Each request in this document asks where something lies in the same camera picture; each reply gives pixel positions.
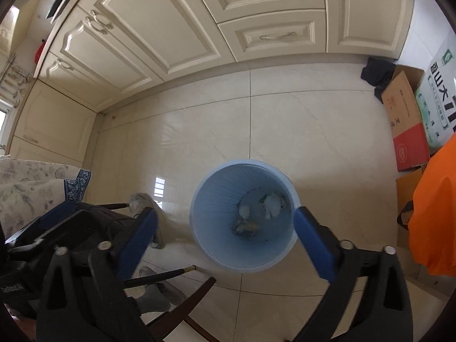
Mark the white lattice panel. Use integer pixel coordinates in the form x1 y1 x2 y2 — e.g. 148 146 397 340
0 5 20 54

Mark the orange bag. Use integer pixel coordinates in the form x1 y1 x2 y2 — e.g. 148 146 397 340
397 144 456 278

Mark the blue plastic trash bin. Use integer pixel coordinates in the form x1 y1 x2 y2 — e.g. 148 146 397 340
190 158 300 274

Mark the floral tablecloth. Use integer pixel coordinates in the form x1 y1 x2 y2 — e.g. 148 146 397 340
0 157 92 239

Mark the dark crumpled wrapper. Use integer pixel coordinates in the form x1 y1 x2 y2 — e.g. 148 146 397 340
232 220 260 236

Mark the person's grey sock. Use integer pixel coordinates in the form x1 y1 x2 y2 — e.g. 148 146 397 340
135 283 172 316

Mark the metal utensil rack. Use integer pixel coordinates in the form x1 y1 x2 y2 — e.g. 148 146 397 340
0 53 31 109

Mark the wooden chair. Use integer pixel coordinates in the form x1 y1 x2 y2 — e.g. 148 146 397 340
146 277 236 342

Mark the brown and red cardboard box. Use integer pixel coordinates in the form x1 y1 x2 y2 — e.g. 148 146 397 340
381 65 431 172

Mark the black cloth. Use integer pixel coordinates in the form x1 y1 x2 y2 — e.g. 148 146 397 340
361 57 397 104

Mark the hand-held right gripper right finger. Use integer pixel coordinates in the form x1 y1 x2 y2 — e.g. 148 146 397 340
293 206 414 342

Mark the window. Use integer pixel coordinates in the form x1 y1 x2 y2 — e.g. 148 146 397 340
0 107 9 150

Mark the metal drawer handle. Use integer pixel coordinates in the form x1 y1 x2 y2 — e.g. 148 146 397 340
259 31 298 41

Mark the large white crumpled tissue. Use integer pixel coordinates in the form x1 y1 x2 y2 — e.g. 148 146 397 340
263 193 286 219

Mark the plain cream corner cabinet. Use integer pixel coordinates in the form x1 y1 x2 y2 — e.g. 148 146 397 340
7 78 104 168

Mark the person's grey shoe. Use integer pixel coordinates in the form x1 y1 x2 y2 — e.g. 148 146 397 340
139 266 188 308
129 192 166 249

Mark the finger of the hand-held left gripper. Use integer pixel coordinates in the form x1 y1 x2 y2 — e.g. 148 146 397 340
36 201 78 227
5 209 88 254

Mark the narrow cream cabinet door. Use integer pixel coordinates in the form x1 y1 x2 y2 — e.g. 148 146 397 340
36 52 118 111

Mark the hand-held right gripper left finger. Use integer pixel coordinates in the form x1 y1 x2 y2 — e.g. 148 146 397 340
36 207 159 342

